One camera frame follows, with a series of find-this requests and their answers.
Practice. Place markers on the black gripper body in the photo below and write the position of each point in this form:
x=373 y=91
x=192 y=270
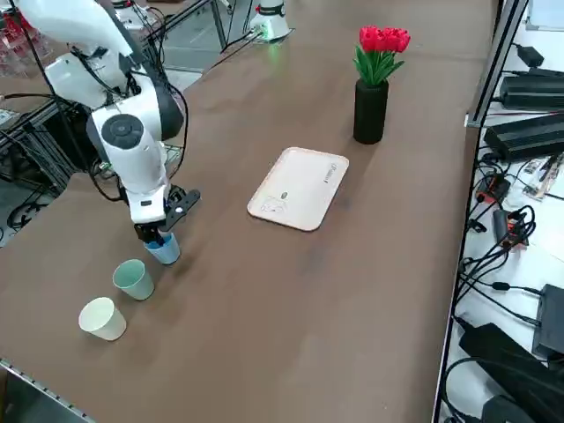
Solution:
x=175 y=196

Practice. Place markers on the small green cup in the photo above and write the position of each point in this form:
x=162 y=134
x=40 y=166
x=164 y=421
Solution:
x=138 y=286

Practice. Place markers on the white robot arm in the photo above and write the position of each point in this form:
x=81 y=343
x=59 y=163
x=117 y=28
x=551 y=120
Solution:
x=132 y=163
x=273 y=22

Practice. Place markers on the aluminium frame post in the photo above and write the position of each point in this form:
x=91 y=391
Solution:
x=498 y=57

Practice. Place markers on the flat black box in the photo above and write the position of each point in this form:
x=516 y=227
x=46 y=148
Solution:
x=551 y=317

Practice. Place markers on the small white cup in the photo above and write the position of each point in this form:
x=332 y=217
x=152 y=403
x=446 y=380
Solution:
x=108 y=326

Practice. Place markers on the black cylindrical vase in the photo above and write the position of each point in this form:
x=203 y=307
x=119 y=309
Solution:
x=370 y=114

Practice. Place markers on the small black power adapter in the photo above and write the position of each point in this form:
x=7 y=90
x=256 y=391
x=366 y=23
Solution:
x=531 y=55

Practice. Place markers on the small blue cup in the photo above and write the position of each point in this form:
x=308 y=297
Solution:
x=169 y=255

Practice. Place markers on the long black power supply box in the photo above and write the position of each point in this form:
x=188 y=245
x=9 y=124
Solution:
x=533 y=90
x=524 y=134

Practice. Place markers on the printed paper packets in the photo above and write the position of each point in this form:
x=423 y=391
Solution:
x=544 y=176

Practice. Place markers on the black metal rack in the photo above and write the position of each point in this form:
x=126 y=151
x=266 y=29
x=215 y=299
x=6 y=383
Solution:
x=26 y=141

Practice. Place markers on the orange and black connector device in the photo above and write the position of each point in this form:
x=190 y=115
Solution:
x=506 y=229
x=493 y=189

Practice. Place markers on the aluminium table edge rail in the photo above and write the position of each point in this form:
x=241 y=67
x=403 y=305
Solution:
x=44 y=388

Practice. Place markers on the white tray with bunny drawing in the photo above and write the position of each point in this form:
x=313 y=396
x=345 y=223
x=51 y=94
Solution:
x=299 y=189

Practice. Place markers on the clear acrylic display shelf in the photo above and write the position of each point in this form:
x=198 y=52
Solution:
x=17 y=53

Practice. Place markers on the red artificial tulip bouquet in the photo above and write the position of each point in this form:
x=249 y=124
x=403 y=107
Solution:
x=383 y=39

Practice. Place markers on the large black bag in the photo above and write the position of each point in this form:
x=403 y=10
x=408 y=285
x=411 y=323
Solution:
x=506 y=365

